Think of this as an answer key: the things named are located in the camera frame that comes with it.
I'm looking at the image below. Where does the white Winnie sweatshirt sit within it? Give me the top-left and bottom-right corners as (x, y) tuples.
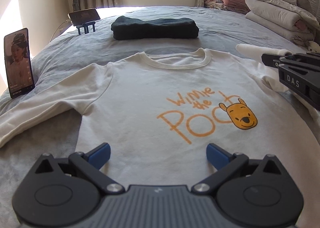
(1, 49), (319, 227)

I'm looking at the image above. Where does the white plush toy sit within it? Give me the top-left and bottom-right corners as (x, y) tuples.
(308, 41), (320, 53)

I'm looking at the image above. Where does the folded grey quilt stack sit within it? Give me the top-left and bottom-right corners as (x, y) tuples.
(245, 0), (319, 48)

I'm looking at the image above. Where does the pink pillow pile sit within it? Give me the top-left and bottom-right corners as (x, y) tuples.
(204, 0), (250, 14)

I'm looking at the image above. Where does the grey bed sheet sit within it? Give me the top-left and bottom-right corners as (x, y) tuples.
(1, 6), (319, 227)

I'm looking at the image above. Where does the upright smartphone playing video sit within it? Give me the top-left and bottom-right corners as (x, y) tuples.
(4, 28), (35, 99)

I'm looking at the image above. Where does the blue phone stand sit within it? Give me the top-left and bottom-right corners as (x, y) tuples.
(76, 21), (95, 35)

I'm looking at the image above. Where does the folded black garment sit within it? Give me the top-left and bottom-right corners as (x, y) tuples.
(111, 16), (199, 40)

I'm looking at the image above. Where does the landscape phone on stand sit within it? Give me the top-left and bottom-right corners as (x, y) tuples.
(68, 8), (100, 26)

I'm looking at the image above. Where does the white charging cable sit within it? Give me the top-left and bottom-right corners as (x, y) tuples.
(49, 18), (72, 43)

